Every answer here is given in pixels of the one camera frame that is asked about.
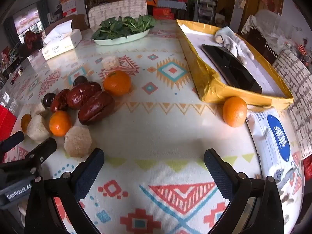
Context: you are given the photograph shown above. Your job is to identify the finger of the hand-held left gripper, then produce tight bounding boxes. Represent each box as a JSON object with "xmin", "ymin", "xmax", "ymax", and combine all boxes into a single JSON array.
[
  {"xmin": 0, "ymin": 137, "xmax": 58, "ymax": 176},
  {"xmin": 0, "ymin": 131, "xmax": 25, "ymax": 152}
]

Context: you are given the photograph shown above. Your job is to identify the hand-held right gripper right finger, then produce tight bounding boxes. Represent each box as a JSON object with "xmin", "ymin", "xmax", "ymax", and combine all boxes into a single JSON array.
[{"xmin": 204, "ymin": 148, "xmax": 284, "ymax": 234}]

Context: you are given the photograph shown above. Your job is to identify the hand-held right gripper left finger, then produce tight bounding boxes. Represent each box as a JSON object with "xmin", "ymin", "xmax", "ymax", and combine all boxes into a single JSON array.
[{"xmin": 24, "ymin": 148, "xmax": 105, "ymax": 234}]

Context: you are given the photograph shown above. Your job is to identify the red tray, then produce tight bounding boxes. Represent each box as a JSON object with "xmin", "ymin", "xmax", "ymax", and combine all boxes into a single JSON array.
[{"xmin": 0, "ymin": 104, "xmax": 17, "ymax": 143}]

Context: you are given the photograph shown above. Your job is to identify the small orange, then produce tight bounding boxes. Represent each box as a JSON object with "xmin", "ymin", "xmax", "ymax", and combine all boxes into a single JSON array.
[
  {"xmin": 49, "ymin": 110, "xmax": 72, "ymax": 137},
  {"xmin": 21, "ymin": 113, "xmax": 32, "ymax": 132}
]

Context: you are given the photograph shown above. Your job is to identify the white puffed rice cake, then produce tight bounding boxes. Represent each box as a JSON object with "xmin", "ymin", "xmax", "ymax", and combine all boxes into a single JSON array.
[
  {"xmin": 30, "ymin": 102, "xmax": 49, "ymax": 117},
  {"xmin": 64, "ymin": 125, "xmax": 93, "ymax": 158},
  {"xmin": 101, "ymin": 56, "xmax": 120, "ymax": 70},
  {"xmin": 26, "ymin": 114, "xmax": 52, "ymax": 141}
]

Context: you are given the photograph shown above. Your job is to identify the small red date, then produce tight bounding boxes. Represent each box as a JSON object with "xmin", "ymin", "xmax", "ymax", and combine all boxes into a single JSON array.
[{"xmin": 50, "ymin": 89, "xmax": 71, "ymax": 113}]

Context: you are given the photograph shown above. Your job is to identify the large red date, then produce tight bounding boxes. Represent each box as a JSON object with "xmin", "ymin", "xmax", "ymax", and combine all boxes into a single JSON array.
[
  {"xmin": 78, "ymin": 91, "xmax": 115, "ymax": 126},
  {"xmin": 66, "ymin": 81, "xmax": 102, "ymax": 110}
]

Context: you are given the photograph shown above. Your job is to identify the large orange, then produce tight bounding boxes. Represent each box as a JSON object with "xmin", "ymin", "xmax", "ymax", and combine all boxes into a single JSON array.
[
  {"xmin": 222, "ymin": 97, "xmax": 248, "ymax": 128},
  {"xmin": 103, "ymin": 70, "xmax": 132, "ymax": 96}
]

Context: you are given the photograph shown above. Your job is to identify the dark round plum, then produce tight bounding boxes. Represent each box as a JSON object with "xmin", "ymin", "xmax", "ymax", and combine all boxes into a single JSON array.
[
  {"xmin": 73, "ymin": 75, "xmax": 89, "ymax": 87},
  {"xmin": 43, "ymin": 93, "xmax": 57, "ymax": 108}
]

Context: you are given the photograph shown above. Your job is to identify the white wet wipes packet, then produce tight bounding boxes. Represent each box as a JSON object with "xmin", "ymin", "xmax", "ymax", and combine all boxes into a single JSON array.
[{"xmin": 246, "ymin": 107, "xmax": 303, "ymax": 191}]

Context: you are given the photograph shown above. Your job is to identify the yellow taped cardboard box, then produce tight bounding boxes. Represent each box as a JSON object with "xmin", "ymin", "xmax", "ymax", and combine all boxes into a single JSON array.
[{"xmin": 176, "ymin": 19, "xmax": 294, "ymax": 111}]

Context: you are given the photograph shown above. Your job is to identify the dark red coat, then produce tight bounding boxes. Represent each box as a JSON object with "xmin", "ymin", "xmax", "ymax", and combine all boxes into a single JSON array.
[{"xmin": 24, "ymin": 31, "xmax": 44, "ymax": 51}]

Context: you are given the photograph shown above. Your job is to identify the black tablet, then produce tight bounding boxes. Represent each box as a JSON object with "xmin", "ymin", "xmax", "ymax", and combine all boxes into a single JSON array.
[{"xmin": 201, "ymin": 44, "xmax": 263, "ymax": 94}]

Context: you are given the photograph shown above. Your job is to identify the white tissue box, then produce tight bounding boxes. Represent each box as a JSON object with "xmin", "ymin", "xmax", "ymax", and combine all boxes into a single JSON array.
[{"xmin": 41, "ymin": 20, "xmax": 83, "ymax": 61}]

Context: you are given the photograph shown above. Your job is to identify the teal curtain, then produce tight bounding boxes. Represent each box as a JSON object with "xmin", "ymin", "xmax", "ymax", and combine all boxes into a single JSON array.
[
  {"xmin": 2, "ymin": 17, "xmax": 17, "ymax": 47},
  {"xmin": 36, "ymin": 0, "xmax": 50, "ymax": 30}
]

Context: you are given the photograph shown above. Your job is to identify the brick pattern chair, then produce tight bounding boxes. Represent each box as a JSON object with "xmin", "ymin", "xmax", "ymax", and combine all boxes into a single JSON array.
[
  {"xmin": 88, "ymin": 0, "xmax": 148, "ymax": 29},
  {"xmin": 272, "ymin": 49, "xmax": 312, "ymax": 159}
]

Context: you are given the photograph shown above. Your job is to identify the window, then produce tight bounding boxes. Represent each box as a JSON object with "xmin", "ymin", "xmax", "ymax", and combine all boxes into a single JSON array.
[{"xmin": 13, "ymin": 7, "xmax": 42, "ymax": 36}]

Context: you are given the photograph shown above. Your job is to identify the white oval plate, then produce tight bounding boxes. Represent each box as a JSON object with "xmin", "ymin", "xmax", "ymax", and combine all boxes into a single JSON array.
[{"xmin": 92, "ymin": 28, "xmax": 150, "ymax": 46}]

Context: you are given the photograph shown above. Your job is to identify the white work glove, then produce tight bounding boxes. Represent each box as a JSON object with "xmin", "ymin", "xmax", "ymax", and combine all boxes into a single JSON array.
[{"xmin": 214, "ymin": 27, "xmax": 254, "ymax": 65}]

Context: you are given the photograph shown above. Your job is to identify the chair with brown cloth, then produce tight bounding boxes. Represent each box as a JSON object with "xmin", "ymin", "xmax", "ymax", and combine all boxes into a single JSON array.
[{"xmin": 45, "ymin": 14, "xmax": 88, "ymax": 33}]

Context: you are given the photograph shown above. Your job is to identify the green spinach leaves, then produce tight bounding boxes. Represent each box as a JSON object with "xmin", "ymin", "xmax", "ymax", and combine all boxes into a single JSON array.
[{"xmin": 93, "ymin": 15, "xmax": 157, "ymax": 40}]

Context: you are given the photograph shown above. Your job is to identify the white cloth covered cabinet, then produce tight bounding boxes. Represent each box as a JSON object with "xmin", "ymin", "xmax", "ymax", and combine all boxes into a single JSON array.
[{"xmin": 240, "ymin": 10, "xmax": 285, "ymax": 61}]

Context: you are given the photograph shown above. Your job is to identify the red gift boxes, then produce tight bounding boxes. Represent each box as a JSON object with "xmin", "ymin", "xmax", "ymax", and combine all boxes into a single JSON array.
[{"xmin": 152, "ymin": 7, "xmax": 176, "ymax": 20}]

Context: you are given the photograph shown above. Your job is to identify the blue cloth side table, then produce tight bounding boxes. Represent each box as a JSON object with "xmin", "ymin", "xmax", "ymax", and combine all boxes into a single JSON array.
[{"xmin": 157, "ymin": 0, "xmax": 188, "ymax": 11}]

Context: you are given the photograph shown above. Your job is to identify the metal wire rack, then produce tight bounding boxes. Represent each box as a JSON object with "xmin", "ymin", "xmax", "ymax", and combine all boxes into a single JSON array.
[{"xmin": 195, "ymin": 0, "xmax": 217, "ymax": 23}]

